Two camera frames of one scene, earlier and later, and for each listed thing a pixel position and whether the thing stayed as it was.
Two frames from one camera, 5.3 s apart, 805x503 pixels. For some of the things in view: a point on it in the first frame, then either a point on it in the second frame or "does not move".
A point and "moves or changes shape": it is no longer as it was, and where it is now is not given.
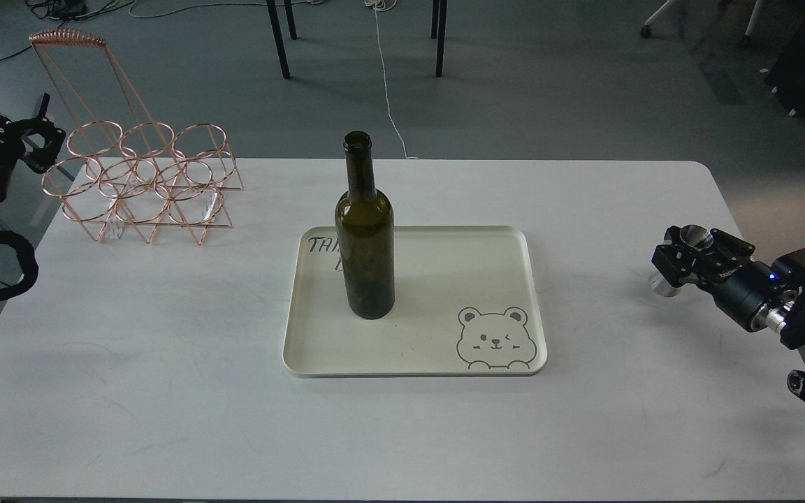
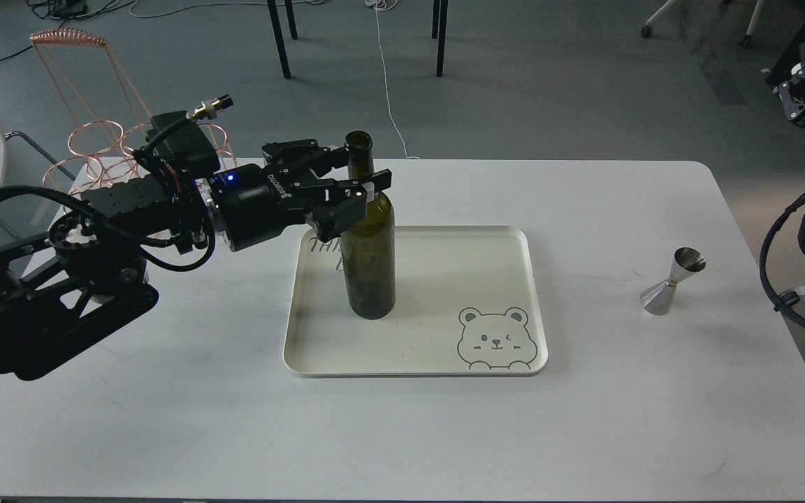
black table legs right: x=441 y=30 does not move
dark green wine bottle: x=365 y=229 does not move
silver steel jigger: x=696 y=235 moves or changes shape
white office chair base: x=646 y=29 does not move
